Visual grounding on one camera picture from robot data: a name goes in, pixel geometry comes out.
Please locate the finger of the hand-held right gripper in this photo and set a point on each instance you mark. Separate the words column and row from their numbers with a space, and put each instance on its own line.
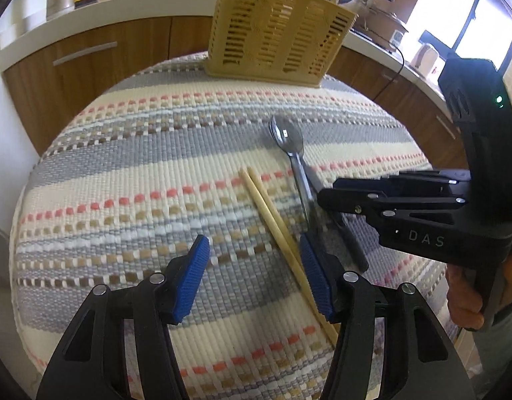
column 356, row 206
column 385, row 183

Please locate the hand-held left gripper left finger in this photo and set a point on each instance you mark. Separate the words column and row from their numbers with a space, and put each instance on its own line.
column 191, row 275

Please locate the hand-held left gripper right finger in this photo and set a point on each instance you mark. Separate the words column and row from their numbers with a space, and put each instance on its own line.
column 316, row 275

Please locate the metal spoon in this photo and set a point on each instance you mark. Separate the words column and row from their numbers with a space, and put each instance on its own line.
column 287, row 135

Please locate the yellow plastic utensil basket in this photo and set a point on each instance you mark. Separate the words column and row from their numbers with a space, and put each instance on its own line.
column 277, row 33

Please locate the person's right forearm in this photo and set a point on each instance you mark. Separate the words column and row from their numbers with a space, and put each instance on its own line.
column 502, row 354

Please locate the person's right hand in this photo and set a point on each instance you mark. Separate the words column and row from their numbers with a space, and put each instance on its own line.
column 462, row 296

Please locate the striped woven table mat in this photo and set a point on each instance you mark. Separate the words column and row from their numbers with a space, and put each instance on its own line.
column 156, row 175

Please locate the white electric kettle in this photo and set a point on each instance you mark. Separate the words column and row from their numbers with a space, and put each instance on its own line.
column 427, row 60

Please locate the small white device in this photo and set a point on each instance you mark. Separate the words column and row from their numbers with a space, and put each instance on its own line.
column 397, row 37

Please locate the dark-framed window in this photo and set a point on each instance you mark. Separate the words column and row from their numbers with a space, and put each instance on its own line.
column 468, row 21

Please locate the beige rice cooker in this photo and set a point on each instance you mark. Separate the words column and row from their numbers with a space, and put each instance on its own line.
column 381, row 21

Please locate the wooden base cabinet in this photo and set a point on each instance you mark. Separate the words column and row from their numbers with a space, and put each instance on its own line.
column 135, row 50

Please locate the white kitchen countertop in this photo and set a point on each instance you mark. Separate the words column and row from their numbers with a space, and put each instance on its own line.
column 114, row 6

